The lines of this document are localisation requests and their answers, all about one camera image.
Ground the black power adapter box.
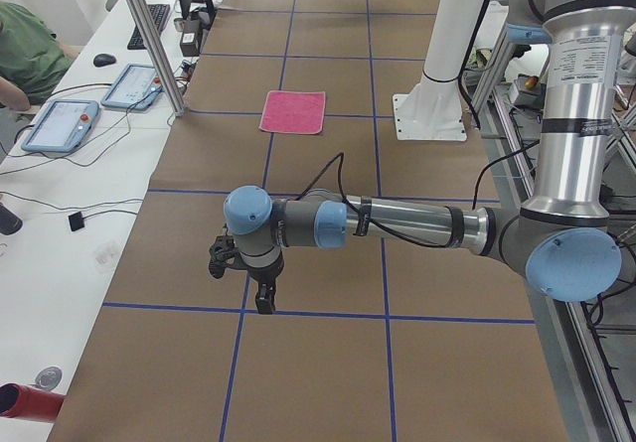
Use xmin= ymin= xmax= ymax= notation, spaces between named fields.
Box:
xmin=180 ymin=19 xmax=203 ymax=58

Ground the red cylinder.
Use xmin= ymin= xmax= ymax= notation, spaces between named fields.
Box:
xmin=1 ymin=382 xmax=65 ymax=423

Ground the near teach pendant tablet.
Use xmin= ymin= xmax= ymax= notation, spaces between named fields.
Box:
xmin=21 ymin=99 xmax=100 ymax=154

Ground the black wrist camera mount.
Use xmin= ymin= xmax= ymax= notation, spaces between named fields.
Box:
xmin=209 ymin=234 xmax=245 ymax=279

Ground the far teach pendant tablet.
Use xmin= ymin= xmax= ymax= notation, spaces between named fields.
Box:
xmin=100 ymin=64 xmax=162 ymax=111

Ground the teach pendant tablet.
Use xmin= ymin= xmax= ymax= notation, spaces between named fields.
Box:
xmin=21 ymin=99 xmax=100 ymax=154
xmin=100 ymin=64 xmax=162 ymax=111

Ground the aluminium frame post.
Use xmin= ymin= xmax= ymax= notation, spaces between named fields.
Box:
xmin=126 ymin=0 xmax=185 ymax=117

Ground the small black square device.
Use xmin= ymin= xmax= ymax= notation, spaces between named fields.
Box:
xmin=68 ymin=211 xmax=85 ymax=232

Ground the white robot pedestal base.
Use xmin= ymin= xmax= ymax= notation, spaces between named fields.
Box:
xmin=393 ymin=0 xmax=490 ymax=142

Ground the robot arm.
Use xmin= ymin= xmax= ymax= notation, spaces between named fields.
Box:
xmin=209 ymin=0 xmax=635 ymax=314

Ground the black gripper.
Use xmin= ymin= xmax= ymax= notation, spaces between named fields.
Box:
xmin=247 ymin=260 xmax=284 ymax=314

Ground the black computer keyboard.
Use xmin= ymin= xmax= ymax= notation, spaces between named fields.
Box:
xmin=126 ymin=3 xmax=171 ymax=51

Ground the round metal desk grommet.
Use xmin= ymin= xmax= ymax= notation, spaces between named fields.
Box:
xmin=34 ymin=366 xmax=63 ymax=391

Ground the pink and grey towel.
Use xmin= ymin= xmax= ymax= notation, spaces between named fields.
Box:
xmin=258 ymin=90 xmax=326 ymax=135

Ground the person in green shirt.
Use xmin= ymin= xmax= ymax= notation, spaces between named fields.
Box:
xmin=1 ymin=2 xmax=80 ymax=111

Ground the black computer mouse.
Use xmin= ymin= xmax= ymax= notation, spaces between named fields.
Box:
xmin=92 ymin=54 xmax=116 ymax=68

